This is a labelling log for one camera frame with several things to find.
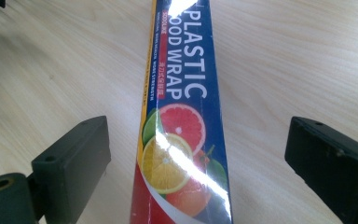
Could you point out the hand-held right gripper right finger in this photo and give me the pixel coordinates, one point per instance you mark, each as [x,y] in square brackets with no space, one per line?
[338,168]

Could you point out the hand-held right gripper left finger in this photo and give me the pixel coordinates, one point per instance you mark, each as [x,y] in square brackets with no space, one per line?
[71,165]

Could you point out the blue plastic wrap box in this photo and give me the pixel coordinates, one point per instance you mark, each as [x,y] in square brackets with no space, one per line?
[183,124]

